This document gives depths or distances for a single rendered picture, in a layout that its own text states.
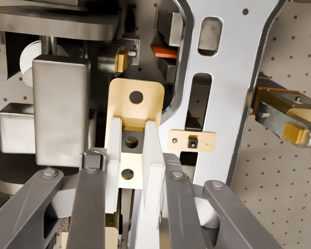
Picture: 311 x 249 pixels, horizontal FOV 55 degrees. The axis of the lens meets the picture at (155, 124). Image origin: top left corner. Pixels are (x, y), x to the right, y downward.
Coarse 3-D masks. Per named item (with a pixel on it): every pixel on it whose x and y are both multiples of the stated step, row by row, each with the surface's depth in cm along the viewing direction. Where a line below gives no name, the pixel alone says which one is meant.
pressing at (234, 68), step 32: (192, 0) 44; (224, 0) 44; (256, 0) 44; (192, 32) 45; (224, 32) 46; (256, 32) 46; (192, 64) 47; (224, 64) 47; (256, 64) 48; (224, 96) 50; (160, 128) 51; (224, 128) 52; (224, 160) 54; (128, 224) 59
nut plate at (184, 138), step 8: (168, 136) 51; (176, 136) 51; (184, 136) 51; (192, 136) 51; (200, 136) 52; (208, 136) 52; (216, 136) 52; (168, 144) 52; (176, 144) 52; (184, 144) 52; (200, 144) 52; (208, 152) 53
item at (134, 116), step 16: (112, 80) 20; (128, 80) 20; (112, 96) 21; (128, 96) 21; (144, 96) 21; (160, 96) 21; (112, 112) 21; (128, 112) 21; (144, 112) 21; (160, 112) 21; (128, 128) 21; (144, 128) 22; (128, 144) 22; (128, 160) 22
